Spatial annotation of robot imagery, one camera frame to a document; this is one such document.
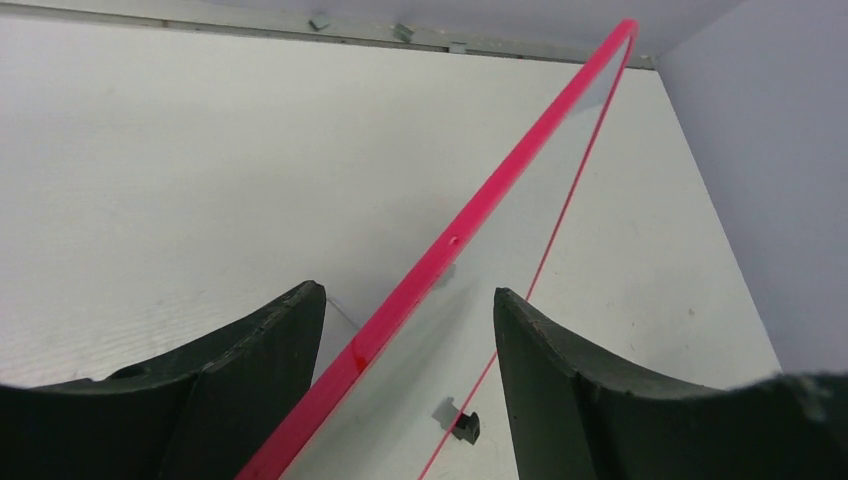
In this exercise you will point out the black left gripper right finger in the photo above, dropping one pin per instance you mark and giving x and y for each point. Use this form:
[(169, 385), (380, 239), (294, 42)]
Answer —
[(579, 411)]

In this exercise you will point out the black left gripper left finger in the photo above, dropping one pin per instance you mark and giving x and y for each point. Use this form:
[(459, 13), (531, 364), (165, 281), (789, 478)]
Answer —
[(200, 411)]

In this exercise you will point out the pink framed whiteboard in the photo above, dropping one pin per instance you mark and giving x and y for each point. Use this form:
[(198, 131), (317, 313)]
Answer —
[(387, 404)]

